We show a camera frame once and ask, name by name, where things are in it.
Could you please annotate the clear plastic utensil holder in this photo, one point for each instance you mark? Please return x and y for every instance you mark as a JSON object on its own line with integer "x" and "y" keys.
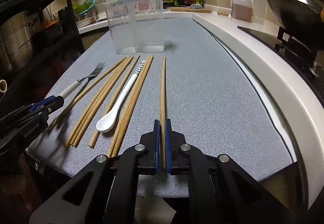
{"x": 136, "y": 25}

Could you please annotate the wooden chopstick single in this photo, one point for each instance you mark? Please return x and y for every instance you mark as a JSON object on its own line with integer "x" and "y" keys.
{"x": 113, "y": 99}

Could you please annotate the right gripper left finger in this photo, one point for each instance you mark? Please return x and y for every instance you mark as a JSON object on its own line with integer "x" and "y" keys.
{"x": 105, "y": 190}

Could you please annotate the green colander bowl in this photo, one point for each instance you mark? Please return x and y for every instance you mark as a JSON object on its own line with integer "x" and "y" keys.
{"x": 79, "y": 9}

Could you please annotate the black wok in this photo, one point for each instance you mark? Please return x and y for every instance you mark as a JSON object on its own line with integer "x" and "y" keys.
{"x": 302, "y": 19}

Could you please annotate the grey textured table mat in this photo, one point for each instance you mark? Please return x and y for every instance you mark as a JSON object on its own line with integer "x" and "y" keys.
{"x": 209, "y": 99}

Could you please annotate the oil jug with yellow cap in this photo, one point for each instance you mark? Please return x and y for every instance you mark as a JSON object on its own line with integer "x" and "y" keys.
{"x": 242, "y": 10}

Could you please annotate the large steel stock pot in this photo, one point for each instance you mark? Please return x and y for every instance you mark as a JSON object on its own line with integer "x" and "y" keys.
{"x": 16, "y": 47}

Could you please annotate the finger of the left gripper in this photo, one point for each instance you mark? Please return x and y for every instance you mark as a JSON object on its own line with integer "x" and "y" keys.
{"x": 46, "y": 102}

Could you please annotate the wooden chopstick crossing fork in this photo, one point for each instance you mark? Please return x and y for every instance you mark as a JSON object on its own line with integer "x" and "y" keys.
{"x": 82, "y": 94}

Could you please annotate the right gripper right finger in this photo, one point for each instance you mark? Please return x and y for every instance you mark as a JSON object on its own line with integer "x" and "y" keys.
{"x": 220, "y": 191}

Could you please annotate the round wooden cutting board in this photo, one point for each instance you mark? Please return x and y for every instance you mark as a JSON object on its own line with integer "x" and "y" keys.
{"x": 189, "y": 10}

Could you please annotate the white ceramic spoon striped handle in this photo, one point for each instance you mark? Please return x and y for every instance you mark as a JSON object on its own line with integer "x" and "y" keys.
{"x": 106, "y": 123}

